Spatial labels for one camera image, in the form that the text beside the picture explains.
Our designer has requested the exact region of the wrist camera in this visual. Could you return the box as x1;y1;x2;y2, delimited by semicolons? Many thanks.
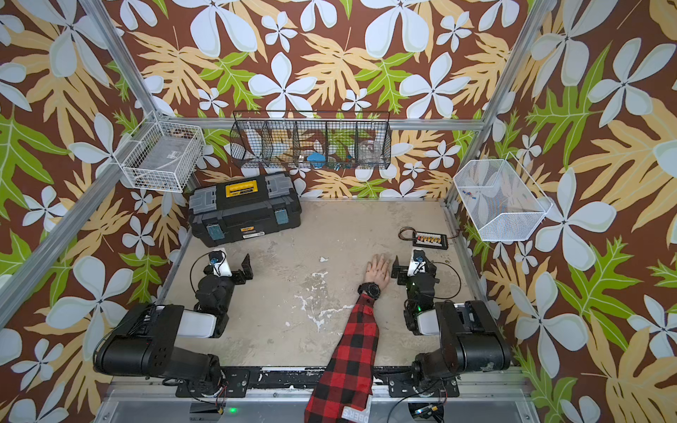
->
208;248;233;277
407;249;428;277

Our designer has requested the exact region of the mannequin hand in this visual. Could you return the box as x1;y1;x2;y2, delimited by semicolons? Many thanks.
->
363;255;391;291

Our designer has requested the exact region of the black toolbox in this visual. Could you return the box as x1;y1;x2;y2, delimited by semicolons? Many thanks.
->
189;172;303;247

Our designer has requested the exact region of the white wire basket left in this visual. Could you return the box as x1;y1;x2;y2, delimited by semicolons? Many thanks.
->
115;112;206;193

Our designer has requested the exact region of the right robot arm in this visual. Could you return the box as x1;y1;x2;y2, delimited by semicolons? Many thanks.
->
385;251;512;398

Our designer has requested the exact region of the red plaid sleeve forearm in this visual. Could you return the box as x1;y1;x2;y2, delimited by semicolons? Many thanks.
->
304;294;379;422

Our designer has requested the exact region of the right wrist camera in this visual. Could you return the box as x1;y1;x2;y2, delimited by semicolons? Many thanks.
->
407;249;428;277

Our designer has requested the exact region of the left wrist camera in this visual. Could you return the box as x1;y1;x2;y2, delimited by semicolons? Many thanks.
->
208;248;233;277

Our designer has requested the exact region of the black wire basket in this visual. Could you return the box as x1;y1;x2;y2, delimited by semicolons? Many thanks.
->
228;110;392;170

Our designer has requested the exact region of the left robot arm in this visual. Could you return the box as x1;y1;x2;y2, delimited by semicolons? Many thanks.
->
93;249;253;400

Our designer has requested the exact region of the white wire basket right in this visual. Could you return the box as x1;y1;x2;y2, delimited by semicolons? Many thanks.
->
453;153;554;243

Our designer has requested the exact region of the white wire basket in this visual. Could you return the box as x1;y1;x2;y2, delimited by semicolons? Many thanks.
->
453;153;554;243
115;112;206;193

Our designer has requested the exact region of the small black electronic board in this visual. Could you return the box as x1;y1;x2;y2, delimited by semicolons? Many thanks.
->
413;232;449;250

